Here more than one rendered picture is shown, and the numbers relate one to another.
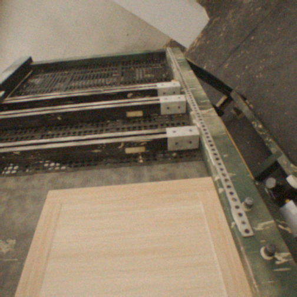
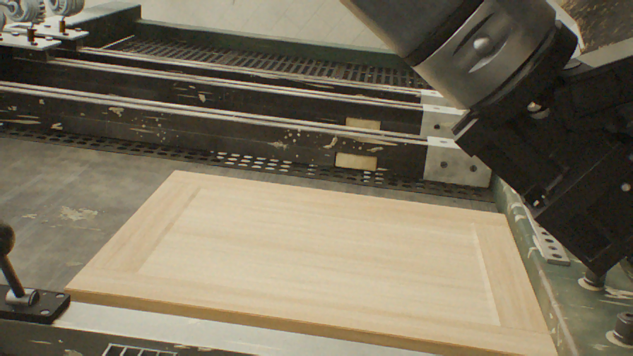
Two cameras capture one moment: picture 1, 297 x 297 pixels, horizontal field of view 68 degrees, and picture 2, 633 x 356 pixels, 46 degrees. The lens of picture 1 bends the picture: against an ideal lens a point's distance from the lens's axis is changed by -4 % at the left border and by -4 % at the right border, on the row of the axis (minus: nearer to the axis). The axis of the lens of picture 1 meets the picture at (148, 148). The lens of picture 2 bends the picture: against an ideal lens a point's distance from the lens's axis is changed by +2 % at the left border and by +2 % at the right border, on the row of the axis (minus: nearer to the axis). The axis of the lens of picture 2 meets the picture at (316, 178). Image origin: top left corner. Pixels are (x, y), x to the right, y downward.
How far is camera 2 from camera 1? 0.66 m
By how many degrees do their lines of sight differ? 21
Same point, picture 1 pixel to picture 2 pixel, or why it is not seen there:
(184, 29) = not seen: hidden behind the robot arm
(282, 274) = (614, 306)
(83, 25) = (250, 12)
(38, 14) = not seen: outside the picture
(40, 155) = (162, 129)
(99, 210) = (274, 205)
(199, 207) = (470, 238)
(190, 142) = (473, 168)
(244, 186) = not seen: hidden behind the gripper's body
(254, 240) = (569, 269)
